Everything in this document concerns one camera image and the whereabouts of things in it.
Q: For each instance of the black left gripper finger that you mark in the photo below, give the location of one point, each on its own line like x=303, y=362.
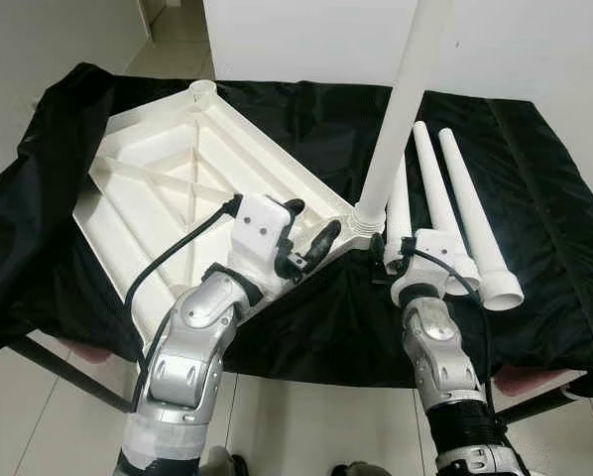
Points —
x=326, y=236
x=295, y=207

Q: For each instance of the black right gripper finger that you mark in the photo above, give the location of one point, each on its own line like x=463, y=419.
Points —
x=379, y=248

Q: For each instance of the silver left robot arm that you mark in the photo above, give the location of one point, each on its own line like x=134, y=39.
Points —
x=192, y=347

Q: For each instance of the black cloth table cover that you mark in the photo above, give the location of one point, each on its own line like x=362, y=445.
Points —
x=554, y=198

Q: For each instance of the black metal table leg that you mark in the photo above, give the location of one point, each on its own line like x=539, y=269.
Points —
x=544, y=397
x=68, y=375

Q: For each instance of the grey left robot foot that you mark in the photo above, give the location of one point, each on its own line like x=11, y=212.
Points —
x=222, y=462

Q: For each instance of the grey robot foot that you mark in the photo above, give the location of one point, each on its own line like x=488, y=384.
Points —
x=354, y=469
x=222, y=462

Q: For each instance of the grey right robot foot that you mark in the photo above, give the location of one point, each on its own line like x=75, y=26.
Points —
x=354, y=469

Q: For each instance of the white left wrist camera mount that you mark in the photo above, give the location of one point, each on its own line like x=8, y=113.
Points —
x=262, y=228

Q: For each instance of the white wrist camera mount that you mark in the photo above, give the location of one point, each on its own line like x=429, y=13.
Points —
x=435, y=248
x=262, y=228

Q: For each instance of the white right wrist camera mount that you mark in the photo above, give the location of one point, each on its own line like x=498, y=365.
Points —
x=435, y=248

